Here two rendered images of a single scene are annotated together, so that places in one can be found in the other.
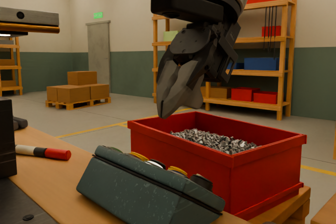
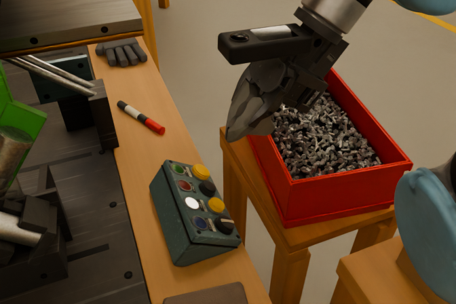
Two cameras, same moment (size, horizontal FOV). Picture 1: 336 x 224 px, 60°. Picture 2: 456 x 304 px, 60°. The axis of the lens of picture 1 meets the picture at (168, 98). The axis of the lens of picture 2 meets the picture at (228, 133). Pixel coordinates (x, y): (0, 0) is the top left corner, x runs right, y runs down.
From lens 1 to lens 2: 35 cm
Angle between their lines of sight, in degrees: 39
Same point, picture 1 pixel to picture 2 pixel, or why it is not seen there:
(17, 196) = (112, 177)
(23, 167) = (125, 136)
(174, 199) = (186, 244)
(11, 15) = (96, 32)
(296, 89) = not seen: outside the picture
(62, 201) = (138, 193)
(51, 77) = not seen: outside the picture
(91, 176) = (157, 184)
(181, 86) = (243, 123)
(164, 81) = (236, 105)
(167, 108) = (230, 136)
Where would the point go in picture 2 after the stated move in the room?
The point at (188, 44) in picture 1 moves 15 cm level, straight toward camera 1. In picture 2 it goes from (263, 75) to (208, 140)
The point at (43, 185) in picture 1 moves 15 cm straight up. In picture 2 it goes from (132, 167) to (116, 93)
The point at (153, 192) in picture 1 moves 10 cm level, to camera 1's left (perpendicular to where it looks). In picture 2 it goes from (180, 229) to (117, 205)
